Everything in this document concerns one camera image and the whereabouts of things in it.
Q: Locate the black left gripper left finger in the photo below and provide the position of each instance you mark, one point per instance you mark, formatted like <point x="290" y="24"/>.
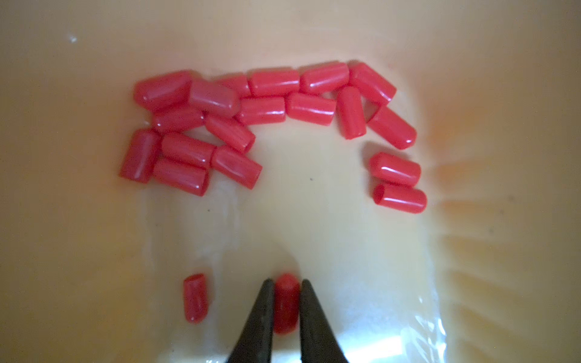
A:
<point x="255" y="341"/>

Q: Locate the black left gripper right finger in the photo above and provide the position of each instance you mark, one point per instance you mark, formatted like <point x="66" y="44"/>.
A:
<point x="318" y="343"/>

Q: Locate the lone red sleeve in tray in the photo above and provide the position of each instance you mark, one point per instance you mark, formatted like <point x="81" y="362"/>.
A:
<point x="195" y="298"/>

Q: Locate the yellow plastic tray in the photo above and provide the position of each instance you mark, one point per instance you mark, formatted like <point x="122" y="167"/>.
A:
<point x="92" y="265"/>

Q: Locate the red sleeve pile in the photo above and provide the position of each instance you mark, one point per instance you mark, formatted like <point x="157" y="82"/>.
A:
<point x="207" y="125"/>

